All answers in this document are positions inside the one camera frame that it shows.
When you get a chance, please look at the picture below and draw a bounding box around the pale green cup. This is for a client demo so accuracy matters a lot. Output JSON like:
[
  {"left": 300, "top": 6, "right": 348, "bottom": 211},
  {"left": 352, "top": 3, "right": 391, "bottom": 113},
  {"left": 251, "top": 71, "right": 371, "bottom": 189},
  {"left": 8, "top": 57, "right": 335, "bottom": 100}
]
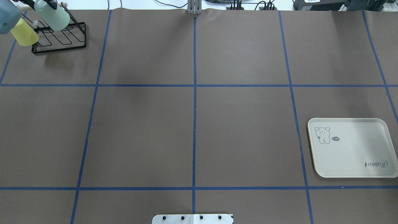
[{"left": 34, "top": 0, "right": 70, "bottom": 31}]

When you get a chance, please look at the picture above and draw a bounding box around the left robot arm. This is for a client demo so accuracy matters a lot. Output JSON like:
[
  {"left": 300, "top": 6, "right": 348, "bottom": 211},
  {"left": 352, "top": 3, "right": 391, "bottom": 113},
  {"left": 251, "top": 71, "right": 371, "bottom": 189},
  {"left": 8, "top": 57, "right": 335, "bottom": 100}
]
[{"left": 0, "top": 0, "right": 58, "bottom": 35}]

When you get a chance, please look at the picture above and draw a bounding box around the yellow cup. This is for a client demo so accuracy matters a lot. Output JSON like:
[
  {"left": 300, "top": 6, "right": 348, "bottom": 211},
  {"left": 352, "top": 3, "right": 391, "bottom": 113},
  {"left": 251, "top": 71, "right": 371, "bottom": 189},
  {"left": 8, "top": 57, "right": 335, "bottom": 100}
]
[{"left": 11, "top": 18, "right": 39, "bottom": 47}]

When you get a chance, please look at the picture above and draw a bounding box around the beige rabbit tray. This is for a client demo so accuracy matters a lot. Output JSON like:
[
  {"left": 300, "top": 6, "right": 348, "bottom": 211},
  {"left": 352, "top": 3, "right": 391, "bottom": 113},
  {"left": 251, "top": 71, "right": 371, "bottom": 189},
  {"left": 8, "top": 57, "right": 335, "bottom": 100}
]
[{"left": 307, "top": 118, "right": 397, "bottom": 178}]

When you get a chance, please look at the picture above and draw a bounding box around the black box device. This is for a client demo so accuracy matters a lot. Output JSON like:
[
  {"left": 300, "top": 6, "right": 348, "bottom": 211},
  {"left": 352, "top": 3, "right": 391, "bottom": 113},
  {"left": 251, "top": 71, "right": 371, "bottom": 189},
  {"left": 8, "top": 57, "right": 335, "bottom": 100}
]
[{"left": 293, "top": 0, "right": 346, "bottom": 11}]

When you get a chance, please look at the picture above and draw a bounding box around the black wire cup rack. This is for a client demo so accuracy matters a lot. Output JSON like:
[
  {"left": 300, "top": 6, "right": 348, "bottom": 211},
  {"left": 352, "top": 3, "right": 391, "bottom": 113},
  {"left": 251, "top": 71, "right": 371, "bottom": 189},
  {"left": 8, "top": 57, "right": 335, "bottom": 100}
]
[{"left": 19, "top": 0, "right": 88, "bottom": 55}]

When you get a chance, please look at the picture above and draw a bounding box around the aluminium frame post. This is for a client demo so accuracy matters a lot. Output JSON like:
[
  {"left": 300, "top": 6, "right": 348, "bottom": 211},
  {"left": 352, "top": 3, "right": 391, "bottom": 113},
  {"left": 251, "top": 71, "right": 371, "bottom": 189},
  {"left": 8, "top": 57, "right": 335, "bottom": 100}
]
[{"left": 187, "top": 0, "right": 203, "bottom": 15}]

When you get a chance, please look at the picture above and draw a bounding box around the white camera pillar stand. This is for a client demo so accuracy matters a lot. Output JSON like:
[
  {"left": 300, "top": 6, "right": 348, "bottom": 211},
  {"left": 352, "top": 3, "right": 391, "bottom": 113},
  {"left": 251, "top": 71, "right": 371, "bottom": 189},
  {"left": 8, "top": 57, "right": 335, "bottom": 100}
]
[{"left": 152, "top": 214, "right": 234, "bottom": 224}]

